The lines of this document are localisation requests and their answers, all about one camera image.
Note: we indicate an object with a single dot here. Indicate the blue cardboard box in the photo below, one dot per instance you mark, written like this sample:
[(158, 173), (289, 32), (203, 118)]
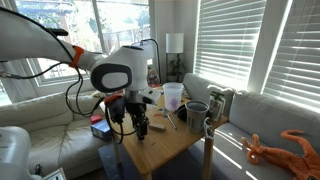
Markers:
[(100, 130)]

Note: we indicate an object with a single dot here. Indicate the steel tumbler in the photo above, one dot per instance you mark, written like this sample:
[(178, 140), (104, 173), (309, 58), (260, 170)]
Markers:
[(196, 120)]

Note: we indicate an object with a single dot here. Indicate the red small box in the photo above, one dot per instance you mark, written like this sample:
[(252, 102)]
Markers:
[(96, 118)]

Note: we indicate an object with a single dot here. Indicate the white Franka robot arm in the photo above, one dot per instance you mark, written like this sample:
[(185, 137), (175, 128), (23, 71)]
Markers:
[(133, 66)]

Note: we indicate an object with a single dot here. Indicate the orange curved tool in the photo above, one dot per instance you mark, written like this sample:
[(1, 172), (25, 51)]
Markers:
[(283, 156)]

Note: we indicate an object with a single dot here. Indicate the clear plastic cup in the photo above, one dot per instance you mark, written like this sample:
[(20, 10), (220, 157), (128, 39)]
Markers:
[(173, 96)]

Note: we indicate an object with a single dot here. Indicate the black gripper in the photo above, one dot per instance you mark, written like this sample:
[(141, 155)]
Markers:
[(136, 110)]

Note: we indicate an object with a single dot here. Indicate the gray fabric sofa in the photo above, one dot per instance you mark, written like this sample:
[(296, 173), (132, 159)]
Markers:
[(266, 116)]

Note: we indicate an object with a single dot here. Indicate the wooden side table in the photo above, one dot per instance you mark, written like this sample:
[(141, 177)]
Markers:
[(160, 146)]

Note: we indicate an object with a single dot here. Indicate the clear bag green label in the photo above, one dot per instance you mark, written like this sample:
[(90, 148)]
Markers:
[(216, 106)]

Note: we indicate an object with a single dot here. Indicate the metal spoon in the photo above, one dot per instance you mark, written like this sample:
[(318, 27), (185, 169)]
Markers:
[(170, 119)]

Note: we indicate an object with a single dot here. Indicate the gray vertical post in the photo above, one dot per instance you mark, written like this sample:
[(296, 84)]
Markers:
[(208, 156)]

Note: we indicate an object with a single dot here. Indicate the white shade floor lamp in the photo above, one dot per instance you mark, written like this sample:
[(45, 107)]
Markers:
[(174, 42)]

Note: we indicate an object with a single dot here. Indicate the santa doll figure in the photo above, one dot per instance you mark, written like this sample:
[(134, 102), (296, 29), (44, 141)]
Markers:
[(153, 78)]

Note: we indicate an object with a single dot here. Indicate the green house plant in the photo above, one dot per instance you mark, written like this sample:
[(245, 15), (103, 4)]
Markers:
[(177, 66)]

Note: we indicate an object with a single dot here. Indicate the large glass window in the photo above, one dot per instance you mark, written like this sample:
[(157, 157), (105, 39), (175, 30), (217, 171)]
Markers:
[(123, 23)]

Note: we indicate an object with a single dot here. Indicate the white window blind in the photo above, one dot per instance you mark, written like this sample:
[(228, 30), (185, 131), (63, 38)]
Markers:
[(296, 50), (230, 40)]

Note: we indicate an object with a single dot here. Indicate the light wooden block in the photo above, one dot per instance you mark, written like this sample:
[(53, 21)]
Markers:
[(157, 126), (141, 140)]

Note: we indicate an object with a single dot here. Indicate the yellow patterned cloth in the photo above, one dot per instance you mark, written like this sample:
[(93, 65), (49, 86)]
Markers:
[(98, 94)]

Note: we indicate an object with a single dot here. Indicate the white leather sofa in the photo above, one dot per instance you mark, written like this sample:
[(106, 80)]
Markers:
[(50, 113)]

